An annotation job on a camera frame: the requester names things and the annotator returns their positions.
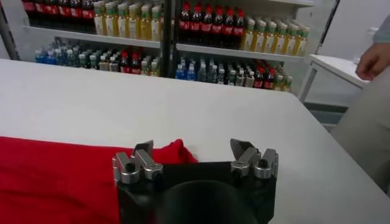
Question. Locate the small yellow drink bottle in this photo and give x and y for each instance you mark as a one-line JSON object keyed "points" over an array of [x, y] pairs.
{"points": [[144, 69], [278, 83], [287, 85], [154, 70]]}

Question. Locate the small blue water bottle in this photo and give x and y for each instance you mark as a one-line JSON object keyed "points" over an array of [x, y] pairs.
{"points": [[191, 74], [179, 73], [39, 57], [51, 58]]}

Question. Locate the white metal side table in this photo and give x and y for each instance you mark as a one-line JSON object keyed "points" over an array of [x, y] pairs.
{"points": [[335, 65]]}

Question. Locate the beige trousers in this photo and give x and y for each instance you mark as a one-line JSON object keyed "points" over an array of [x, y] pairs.
{"points": [[368, 131]]}

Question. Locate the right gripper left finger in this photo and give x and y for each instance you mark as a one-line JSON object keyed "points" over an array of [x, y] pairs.
{"points": [[143, 158]]}

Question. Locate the small red cap cola bottle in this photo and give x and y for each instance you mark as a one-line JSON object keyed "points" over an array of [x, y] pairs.
{"points": [[259, 82], [135, 68], [269, 83], [125, 67]]}

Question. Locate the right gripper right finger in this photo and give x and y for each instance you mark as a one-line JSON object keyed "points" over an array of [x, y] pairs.
{"points": [[246, 156]]}

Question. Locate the glass beverage cooler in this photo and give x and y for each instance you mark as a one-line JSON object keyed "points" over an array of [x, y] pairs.
{"points": [[243, 54], [91, 38]]}

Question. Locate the small dark bottle white label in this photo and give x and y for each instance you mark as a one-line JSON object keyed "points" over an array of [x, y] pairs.
{"points": [[231, 78], [114, 65], [103, 64], [250, 80], [82, 61], [93, 63], [221, 77], [240, 79]]}

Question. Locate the person right hand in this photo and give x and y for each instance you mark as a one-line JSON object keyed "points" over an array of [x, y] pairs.
{"points": [[373, 62]]}

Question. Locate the red t-shirt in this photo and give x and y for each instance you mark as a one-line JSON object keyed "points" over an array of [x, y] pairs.
{"points": [[45, 182]]}

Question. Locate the small clear water bottle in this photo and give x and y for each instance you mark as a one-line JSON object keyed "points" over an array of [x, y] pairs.
{"points": [[60, 58], [211, 76], [202, 74], [70, 59]]}

